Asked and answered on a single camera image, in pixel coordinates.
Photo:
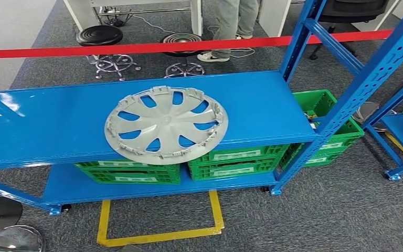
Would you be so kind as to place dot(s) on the blue steel shelf rack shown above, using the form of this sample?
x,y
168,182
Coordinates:
x,y
48,118
399,132

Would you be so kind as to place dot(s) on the grey plastic wheel cover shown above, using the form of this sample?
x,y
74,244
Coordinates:
x,y
166,125

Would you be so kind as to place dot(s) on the green plastic crate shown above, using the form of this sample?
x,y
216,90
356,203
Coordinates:
x,y
239,153
321,104
128,164
321,160
232,171
132,177

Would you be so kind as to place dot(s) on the black round stool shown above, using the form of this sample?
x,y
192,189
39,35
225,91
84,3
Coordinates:
x,y
99,35
182,37

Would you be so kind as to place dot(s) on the red barrier belt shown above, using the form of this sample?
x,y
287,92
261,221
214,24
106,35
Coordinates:
x,y
153,47

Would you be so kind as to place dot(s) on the person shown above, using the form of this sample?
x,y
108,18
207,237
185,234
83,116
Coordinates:
x,y
229,27

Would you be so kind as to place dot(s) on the white desk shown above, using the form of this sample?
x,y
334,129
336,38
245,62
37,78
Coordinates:
x,y
196,17
274,17

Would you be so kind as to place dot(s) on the black office chair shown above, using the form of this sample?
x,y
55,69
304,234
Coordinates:
x,y
351,10

